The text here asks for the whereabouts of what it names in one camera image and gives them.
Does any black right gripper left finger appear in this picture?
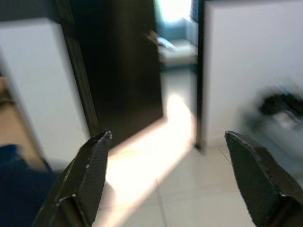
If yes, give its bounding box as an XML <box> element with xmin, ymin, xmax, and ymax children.
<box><xmin>33</xmin><ymin>131</ymin><xmax>112</xmax><ymax>227</ymax></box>

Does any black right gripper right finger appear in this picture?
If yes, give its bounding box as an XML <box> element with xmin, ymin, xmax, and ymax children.
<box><xmin>224</xmin><ymin>131</ymin><xmax>303</xmax><ymax>227</ymax></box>

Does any grey padded ottoman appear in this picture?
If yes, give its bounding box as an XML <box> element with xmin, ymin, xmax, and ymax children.
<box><xmin>243</xmin><ymin>104</ymin><xmax>303</xmax><ymax>171</ymax></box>

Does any blue plastic bucket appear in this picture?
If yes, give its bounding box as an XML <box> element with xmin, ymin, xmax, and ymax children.
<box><xmin>0</xmin><ymin>144</ymin><xmax>56</xmax><ymax>227</ymax></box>

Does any black bag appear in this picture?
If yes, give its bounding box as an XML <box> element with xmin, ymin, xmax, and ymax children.
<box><xmin>258</xmin><ymin>91</ymin><xmax>303</xmax><ymax>116</ymax></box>

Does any dark wooden door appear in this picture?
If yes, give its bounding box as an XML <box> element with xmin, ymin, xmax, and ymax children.
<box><xmin>71</xmin><ymin>0</ymin><xmax>164</xmax><ymax>142</ymax></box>

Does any white low bed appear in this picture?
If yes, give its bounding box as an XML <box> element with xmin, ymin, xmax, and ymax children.
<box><xmin>156</xmin><ymin>35</ymin><xmax>199</xmax><ymax>70</ymax></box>

